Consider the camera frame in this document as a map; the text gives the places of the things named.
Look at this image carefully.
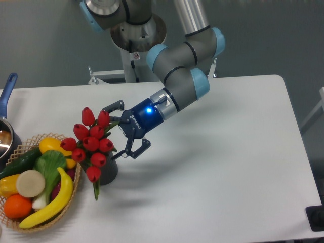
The woven wicker basket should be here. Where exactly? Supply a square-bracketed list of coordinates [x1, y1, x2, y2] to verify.
[1, 133, 82, 234]

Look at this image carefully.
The green bok choy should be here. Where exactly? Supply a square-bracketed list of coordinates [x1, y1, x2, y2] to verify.
[32, 150, 67, 211]

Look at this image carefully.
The blue handled saucepan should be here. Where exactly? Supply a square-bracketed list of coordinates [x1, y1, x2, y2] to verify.
[1, 73, 22, 171]

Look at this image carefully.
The yellow banana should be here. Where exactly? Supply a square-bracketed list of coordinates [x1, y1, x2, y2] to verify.
[19, 167, 73, 229]

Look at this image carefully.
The yellow bell pepper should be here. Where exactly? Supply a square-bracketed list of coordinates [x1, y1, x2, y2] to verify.
[1, 174, 20, 198]

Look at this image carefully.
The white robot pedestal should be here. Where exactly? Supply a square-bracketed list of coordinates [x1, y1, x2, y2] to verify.
[89, 14, 167, 84]

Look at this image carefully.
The green cucumber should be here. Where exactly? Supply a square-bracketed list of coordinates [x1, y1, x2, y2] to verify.
[1, 147, 42, 179]

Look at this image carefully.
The yellow lemon squash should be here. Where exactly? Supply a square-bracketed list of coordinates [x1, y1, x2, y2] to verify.
[39, 137, 72, 156]

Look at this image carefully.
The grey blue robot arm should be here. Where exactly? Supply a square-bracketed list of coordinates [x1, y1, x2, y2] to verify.
[80, 1, 225, 158]

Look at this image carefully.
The orange fruit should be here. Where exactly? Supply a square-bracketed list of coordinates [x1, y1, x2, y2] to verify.
[4, 194, 32, 219]

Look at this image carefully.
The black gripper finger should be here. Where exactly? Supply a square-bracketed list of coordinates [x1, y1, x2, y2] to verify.
[102, 100, 130, 124]
[110, 130, 152, 161]

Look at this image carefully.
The white frame at right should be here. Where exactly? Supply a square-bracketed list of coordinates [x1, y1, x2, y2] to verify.
[300, 87, 323, 136]

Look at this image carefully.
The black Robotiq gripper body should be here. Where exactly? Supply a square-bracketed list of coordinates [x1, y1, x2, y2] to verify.
[119, 98, 164, 139]

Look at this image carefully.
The dark red fruit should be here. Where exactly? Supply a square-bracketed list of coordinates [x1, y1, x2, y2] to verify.
[51, 169, 76, 201]

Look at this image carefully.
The dark grey ribbed vase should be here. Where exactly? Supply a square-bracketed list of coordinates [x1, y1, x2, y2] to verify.
[99, 152, 118, 186]

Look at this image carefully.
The beige round disc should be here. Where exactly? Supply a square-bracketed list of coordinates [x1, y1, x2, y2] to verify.
[16, 170, 46, 198]

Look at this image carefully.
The red tulip bouquet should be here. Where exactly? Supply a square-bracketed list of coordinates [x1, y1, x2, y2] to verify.
[60, 107, 118, 200]

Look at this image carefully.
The black device at edge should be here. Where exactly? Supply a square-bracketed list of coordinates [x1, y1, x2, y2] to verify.
[305, 205, 323, 232]

